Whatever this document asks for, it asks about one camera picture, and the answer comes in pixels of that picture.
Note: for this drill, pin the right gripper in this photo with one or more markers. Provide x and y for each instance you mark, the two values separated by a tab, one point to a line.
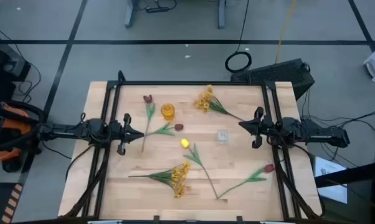
262	129

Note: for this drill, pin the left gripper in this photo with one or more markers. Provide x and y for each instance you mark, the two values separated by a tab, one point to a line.
120	132

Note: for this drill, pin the red artificial tulip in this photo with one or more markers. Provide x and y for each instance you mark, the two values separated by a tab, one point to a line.
178	127
269	168
147	99

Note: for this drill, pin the yellow artificial flower bunch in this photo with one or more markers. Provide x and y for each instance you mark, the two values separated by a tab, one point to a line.
176	179
206	101

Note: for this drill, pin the yellow artificial tulip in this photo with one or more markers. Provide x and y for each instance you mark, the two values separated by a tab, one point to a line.
185	143

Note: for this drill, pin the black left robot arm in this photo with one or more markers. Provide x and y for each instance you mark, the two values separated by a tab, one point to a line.
69	130

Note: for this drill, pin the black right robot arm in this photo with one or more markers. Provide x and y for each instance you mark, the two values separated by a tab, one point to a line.
315	133

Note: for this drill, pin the clear glass vase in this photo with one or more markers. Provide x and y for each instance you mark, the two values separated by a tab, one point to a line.
222	137

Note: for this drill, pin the amber glass vase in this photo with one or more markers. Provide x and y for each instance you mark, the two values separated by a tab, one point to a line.
168	112

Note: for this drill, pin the black computer tower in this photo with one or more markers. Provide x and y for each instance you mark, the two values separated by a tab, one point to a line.
278	73

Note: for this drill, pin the white printed paper sheet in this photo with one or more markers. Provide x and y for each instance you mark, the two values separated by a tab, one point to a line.
332	193

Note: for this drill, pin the grey desk leg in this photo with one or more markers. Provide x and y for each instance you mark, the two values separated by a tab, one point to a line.
130	15
221	15

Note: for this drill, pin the black beam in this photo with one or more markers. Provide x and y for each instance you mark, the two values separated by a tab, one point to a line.
355	174

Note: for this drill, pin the orange and black vacuum cleaner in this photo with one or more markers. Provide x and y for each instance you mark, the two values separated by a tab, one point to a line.
14	123

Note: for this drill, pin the black power strip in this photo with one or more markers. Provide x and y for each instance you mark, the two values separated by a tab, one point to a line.
157	9

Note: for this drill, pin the black mat with orange stripes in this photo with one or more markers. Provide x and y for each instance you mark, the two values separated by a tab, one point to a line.
11	199

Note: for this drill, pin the black equipment rack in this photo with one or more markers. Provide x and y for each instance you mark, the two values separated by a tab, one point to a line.
3	62

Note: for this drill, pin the black metal table frame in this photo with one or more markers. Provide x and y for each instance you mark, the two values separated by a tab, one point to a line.
190	83

